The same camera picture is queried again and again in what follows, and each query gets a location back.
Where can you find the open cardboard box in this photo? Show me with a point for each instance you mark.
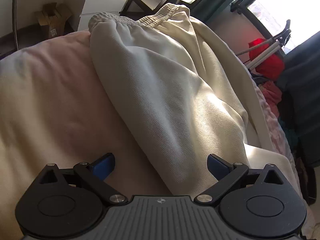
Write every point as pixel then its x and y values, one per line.
pixel 52 19

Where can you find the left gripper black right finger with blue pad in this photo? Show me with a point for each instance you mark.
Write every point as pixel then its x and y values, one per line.
pixel 230 177

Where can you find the right teal curtain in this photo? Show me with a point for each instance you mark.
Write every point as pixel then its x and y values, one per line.
pixel 299 111

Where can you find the cream zip-up sweat garment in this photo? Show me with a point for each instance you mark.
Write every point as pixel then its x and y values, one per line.
pixel 183 95

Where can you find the garment steamer on pole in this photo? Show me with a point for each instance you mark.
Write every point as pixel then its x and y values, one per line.
pixel 275 43

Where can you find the pink clothes pile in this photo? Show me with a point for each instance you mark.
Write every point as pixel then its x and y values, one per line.
pixel 272 96

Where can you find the pastel pink bed sheet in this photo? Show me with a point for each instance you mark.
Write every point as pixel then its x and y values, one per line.
pixel 54 109

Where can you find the red cloth on steamer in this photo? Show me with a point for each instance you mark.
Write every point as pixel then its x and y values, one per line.
pixel 272 67

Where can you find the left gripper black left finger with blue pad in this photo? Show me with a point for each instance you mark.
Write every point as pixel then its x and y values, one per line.
pixel 91 177

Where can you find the metal clothes rack pole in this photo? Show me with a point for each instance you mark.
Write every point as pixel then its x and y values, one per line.
pixel 14 23

